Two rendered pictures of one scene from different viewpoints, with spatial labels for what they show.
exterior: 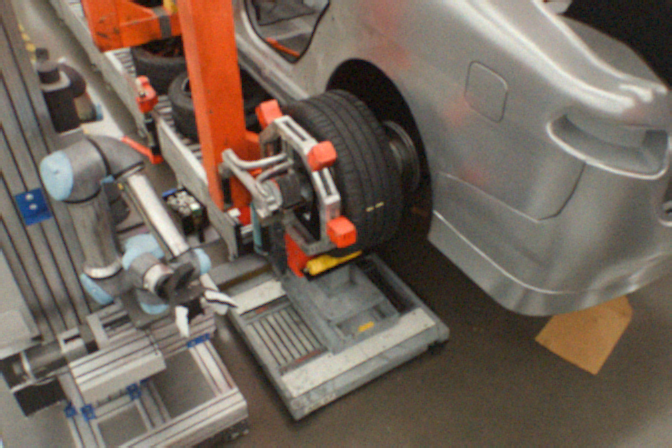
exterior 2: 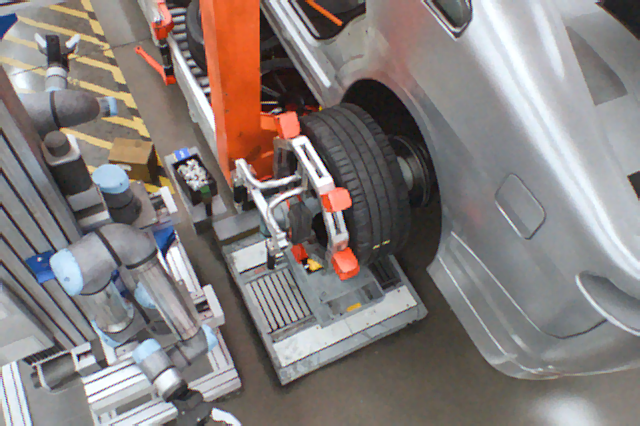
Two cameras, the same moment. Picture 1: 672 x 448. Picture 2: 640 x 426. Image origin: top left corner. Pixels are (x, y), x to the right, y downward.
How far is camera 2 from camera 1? 87 cm
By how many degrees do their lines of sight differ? 17
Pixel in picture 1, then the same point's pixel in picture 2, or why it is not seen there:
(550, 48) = (603, 207)
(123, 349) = (132, 368)
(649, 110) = not seen: outside the picture
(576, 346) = not seen: hidden behind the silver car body
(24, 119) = (32, 205)
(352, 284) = not seen: hidden behind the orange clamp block
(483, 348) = (455, 330)
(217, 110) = (234, 109)
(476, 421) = (438, 403)
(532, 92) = (571, 241)
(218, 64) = (239, 70)
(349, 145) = (365, 189)
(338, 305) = (331, 284)
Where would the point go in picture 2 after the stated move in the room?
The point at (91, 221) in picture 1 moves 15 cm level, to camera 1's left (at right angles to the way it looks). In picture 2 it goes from (102, 300) to (48, 294)
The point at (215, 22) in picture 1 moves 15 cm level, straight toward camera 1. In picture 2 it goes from (240, 33) to (241, 64)
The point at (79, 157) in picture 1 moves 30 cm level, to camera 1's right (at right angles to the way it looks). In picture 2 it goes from (90, 260) to (209, 275)
